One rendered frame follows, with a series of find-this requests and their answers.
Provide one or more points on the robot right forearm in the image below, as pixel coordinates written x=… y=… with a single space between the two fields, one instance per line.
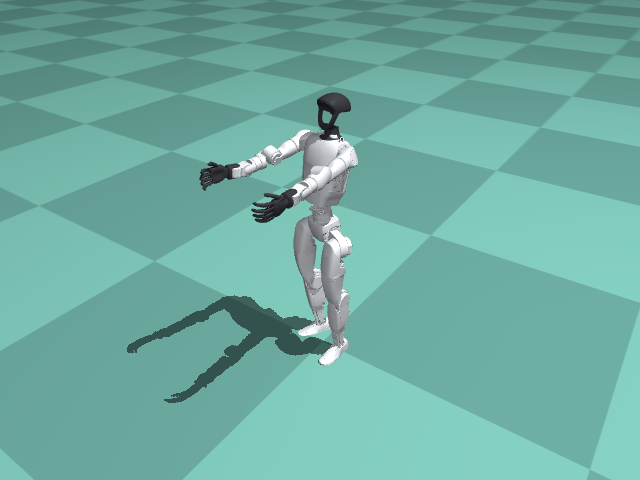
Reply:
x=258 y=162

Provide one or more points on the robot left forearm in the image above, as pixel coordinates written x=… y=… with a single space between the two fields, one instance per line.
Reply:
x=313 y=183

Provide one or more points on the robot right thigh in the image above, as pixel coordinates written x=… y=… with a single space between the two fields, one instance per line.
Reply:
x=305 y=252

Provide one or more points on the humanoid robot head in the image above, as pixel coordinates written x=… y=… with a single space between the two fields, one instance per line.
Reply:
x=335 y=103

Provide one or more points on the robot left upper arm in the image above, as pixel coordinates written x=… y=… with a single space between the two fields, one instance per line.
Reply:
x=345 y=160

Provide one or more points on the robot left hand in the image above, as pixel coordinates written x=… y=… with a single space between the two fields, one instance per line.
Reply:
x=276 y=207

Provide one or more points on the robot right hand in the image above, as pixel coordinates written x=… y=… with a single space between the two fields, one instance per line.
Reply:
x=216 y=173

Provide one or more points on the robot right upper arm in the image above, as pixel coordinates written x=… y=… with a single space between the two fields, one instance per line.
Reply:
x=288 y=148

